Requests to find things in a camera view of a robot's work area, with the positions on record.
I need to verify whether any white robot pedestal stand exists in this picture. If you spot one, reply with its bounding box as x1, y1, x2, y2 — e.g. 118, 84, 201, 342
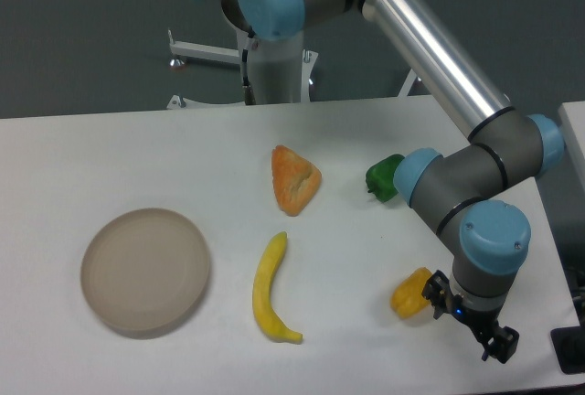
165, 27, 430, 111

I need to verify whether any yellow bell pepper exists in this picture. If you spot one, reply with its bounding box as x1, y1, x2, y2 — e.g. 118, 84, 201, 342
389, 267, 432, 319

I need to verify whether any green bell pepper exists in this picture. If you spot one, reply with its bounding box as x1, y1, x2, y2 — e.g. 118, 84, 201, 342
365, 154, 404, 203

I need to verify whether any beige round plate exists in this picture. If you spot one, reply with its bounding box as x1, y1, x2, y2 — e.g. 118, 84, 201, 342
80, 208, 211, 339

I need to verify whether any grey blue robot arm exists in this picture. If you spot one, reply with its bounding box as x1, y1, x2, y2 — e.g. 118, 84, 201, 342
220, 0, 564, 362

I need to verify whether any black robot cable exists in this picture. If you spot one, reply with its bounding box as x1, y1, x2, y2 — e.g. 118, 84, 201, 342
240, 27, 258, 106

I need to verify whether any black device at edge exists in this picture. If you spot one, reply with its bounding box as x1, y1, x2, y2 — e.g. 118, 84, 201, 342
550, 326, 584, 375

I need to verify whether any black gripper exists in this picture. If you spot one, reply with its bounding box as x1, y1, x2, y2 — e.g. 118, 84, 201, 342
421, 271, 519, 364

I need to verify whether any orange bread piece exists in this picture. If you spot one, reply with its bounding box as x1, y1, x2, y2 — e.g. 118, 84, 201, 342
271, 144, 322, 217

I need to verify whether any yellow banana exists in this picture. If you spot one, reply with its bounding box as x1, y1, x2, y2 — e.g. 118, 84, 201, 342
252, 231, 303, 345

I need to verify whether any white side table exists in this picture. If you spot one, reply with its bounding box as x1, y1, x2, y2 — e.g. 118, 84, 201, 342
559, 101, 585, 178

